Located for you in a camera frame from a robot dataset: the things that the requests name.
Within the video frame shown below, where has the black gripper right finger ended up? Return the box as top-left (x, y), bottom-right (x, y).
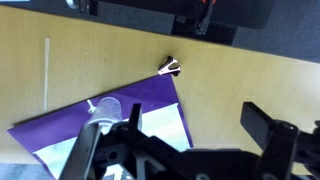
top-left (240, 102), bottom-right (276, 149)

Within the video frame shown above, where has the clear plastic cup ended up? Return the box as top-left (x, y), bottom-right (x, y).
top-left (87, 97), bottom-right (123, 135)

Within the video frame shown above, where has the black staple remover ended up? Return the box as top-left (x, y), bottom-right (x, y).
top-left (158, 56), bottom-right (181, 76)

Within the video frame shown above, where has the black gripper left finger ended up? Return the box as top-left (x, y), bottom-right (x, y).
top-left (59, 124), bottom-right (101, 180)

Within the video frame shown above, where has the clear plastic straw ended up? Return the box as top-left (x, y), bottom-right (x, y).
top-left (43, 37), bottom-right (50, 111)

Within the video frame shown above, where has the black clamp with orange handle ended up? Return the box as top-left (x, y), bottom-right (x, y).
top-left (195, 0), bottom-right (216, 35)

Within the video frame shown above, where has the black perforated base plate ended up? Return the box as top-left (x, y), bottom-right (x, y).
top-left (65, 0), bottom-right (276, 45)

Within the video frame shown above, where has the white braided cable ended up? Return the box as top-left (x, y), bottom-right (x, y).
top-left (65, 0), bottom-right (80, 10)

